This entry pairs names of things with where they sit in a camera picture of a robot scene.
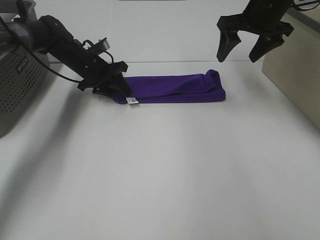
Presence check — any beige storage bin grey rim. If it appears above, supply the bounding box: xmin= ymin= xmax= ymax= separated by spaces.
xmin=262 ymin=7 xmax=320 ymax=127

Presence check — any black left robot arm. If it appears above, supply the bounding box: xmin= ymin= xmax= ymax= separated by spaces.
xmin=0 ymin=15 xmax=132 ymax=97

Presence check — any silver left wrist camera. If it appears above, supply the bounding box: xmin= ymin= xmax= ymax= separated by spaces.
xmin=85 ymin=37 xmax=110 ymax=55

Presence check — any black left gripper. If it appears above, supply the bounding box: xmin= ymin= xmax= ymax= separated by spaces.
xmin=77 ymin=57 xmax=131 ymax=99

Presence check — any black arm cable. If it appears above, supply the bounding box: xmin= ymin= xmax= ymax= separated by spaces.
xmin=291 ymin=0 xmax=320 ymax=12
xmin=0 ymin=0 xmax=116 ymax=83

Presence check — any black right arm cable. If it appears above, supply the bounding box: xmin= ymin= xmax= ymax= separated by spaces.
xmin=291 ymin=0 xmax=320 ymax=12

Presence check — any grey perforated plastic basket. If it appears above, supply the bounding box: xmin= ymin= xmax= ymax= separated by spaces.
xmin=0 ymin=0 xmax=51 ymax=139

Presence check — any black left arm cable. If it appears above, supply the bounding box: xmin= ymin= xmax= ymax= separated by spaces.
xmin=0 ymin=0 xmax=116 ymax=83

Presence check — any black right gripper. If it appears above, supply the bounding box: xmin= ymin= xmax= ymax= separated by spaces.
xmin=216 ymin=0 xmax=294 ymax=63

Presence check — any purple towel with white tag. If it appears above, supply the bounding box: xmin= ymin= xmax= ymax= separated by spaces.
xmin=111 ymin=69 xmax=226 ymax=104

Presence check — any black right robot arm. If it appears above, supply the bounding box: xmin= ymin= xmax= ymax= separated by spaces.
xmin=216 ymin=0 xmax=294 ymax=63

